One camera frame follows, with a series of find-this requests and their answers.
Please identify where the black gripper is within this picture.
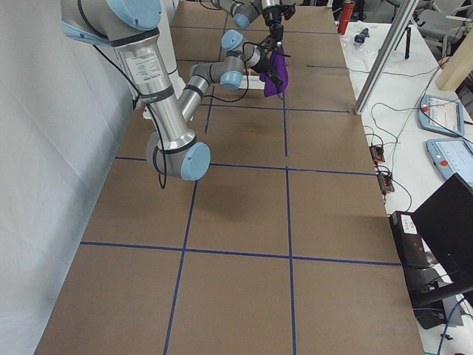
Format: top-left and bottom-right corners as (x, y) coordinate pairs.
(261, 0), (296, 41)
(254, 36), (285, 76)

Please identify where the purple towel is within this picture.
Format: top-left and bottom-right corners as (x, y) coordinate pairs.
(259, 46), (289, 98)

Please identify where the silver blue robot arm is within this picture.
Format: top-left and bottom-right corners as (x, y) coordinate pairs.
(210, 0), (298, 42)
(61, 1), (295, 185)

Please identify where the white towel rack base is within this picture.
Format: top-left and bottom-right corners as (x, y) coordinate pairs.
(239, 75), (265, 90)

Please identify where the red bottle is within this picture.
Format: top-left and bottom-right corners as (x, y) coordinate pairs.
(338, 0), (355, 35)

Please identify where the folded dark blue cloth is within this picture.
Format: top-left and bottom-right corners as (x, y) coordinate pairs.
(354, 27), (370, 45)

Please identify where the upper teach pendant tablet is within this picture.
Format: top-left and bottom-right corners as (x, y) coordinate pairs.
(418, 95), (465, 137)

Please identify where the teach pendant tablet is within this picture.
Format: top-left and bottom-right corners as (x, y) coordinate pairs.
(426, 138), (473, 186)
(418, 95), (465, 137)

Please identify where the wooden beam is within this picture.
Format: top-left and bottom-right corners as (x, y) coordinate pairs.
(435, 31), (473, 91)

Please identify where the lower teach pendant tablet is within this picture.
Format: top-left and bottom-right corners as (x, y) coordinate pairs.
(426, 138), (473, 186)

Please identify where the black monitor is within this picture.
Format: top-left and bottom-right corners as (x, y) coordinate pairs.
(412, 173), (472, 280)

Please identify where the black computer box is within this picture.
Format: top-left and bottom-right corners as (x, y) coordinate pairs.
(389, 211), (432, 269)

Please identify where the aluminium frame post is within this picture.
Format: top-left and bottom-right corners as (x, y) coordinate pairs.
(354, 0), (418, 115)

